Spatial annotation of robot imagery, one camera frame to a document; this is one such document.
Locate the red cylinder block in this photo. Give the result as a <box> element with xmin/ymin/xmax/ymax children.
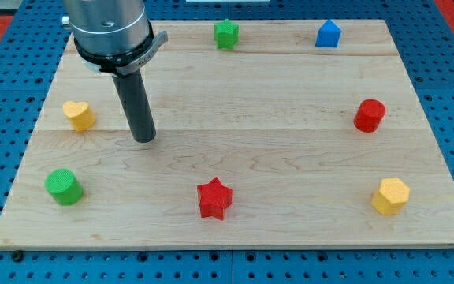
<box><xmin>353</xmin><ymin>99</ymin><xmax>386</xmax><ymax>133</ymax></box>

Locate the green star block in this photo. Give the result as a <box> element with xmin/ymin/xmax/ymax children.
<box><xmin>214</xmin><ymin>19</ymin><xmax>240</xmax><ymax>50</ymax></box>

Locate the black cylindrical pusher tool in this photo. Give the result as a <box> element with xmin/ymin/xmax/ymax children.
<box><xmin>113</xmin><ymin>71</ymin><xmax>156</xmax><ymax>143</ymax></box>

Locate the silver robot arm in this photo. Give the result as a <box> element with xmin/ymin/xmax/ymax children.
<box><xmin>62</xmin><ymin>0</ymin><xmax>168</xmax><ymax>77</ymax></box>

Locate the blue triangle block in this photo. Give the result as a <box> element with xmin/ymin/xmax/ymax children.
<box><xmin>315</xmin><ymin>19</ymin><xmax>342</xmax><ymax>48</ymax></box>

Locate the wooden board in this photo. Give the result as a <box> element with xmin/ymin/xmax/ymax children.
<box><xmin>0</xmin><ymin>20</ymin><xmax>454</xmax><ymax>251</ymax></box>

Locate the yellow heart block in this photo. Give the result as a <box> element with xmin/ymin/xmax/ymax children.
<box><xmin>62</xmin><ymin>101</ymin><xmax>95</xmax><ymax>132</ymax></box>

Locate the green cylinder block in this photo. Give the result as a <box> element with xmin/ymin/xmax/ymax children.
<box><xmin>44</xmin><ymin>169</ymin><xmax>84</xmax><ymax>206</ymax></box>

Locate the red star block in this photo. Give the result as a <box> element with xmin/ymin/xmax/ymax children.
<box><xmin>197</xmin><ymin>177</ymin><xmax>233</xmax><ymax>220</ymax></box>

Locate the yellow hexagon block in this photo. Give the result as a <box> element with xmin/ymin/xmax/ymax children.
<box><xmin>371</xmin><ymin>177</ymin><xmax>411</xmax><ymax>215</ymax></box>

